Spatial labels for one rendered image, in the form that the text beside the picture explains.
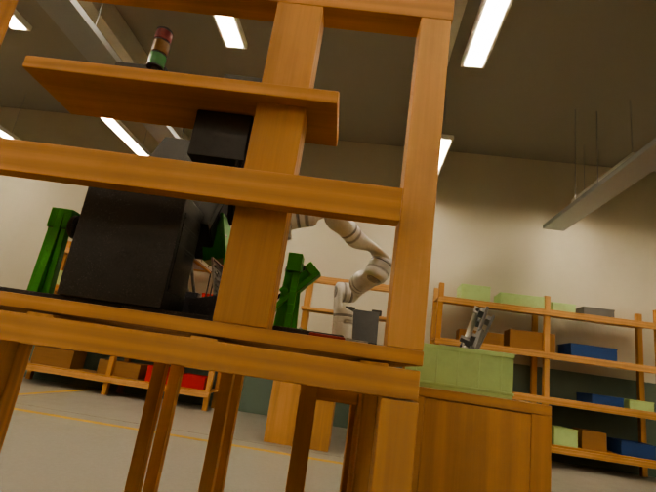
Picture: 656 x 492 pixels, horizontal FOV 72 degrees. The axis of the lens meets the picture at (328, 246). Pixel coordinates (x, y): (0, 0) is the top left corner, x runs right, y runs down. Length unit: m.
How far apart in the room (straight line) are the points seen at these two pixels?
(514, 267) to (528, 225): 0.76
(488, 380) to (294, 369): 0.97
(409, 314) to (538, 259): 6.71
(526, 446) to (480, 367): 0.31
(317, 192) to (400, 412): 0.57
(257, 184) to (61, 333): 0.61
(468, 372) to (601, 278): 6.34
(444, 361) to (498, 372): 0.20
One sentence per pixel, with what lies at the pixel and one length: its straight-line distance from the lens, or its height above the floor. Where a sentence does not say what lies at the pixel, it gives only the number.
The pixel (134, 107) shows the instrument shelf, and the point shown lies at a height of 1.50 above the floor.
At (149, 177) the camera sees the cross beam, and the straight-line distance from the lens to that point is 1.27.
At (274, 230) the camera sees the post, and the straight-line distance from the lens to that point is 1.18.
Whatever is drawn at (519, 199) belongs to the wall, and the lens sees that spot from 8.01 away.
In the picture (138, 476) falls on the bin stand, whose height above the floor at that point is 0.31.
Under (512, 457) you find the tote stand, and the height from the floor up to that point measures 0.60.
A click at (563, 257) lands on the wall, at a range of 7.96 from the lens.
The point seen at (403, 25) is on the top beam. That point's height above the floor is 1.85.
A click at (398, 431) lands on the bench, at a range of 1.14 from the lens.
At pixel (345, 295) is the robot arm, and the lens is 2.06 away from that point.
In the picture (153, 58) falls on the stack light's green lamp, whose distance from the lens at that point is 1.54.
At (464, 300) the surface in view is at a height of 1.98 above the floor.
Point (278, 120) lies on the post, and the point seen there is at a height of 1.45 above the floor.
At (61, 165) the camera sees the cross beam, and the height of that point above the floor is 1.22.
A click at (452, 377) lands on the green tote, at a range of 1.90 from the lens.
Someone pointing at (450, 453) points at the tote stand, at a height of 0.57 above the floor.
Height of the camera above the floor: 0.81
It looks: 15 degrees up
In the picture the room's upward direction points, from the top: 8 degrees clockwise
